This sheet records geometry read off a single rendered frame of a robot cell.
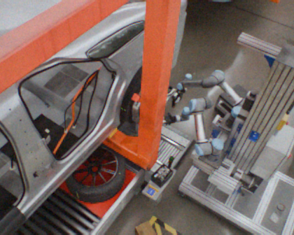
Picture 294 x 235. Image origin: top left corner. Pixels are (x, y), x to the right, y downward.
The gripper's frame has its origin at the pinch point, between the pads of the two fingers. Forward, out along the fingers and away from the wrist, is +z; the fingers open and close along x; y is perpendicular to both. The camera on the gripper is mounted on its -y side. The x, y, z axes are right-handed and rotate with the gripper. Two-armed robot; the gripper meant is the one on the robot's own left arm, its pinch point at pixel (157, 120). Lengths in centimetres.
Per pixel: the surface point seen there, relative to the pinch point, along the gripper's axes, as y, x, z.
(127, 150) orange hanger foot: 13.9, -21.5, 37.7
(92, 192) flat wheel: 29, -55, 80
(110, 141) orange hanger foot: 18, -6, 53
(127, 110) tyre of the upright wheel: -8.4, 12.5, 31.4
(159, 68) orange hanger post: -115, -34, 19
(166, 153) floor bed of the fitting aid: 77, -1, -20
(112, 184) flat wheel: 29, -50, 59
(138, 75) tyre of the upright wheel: -32, 37, 14
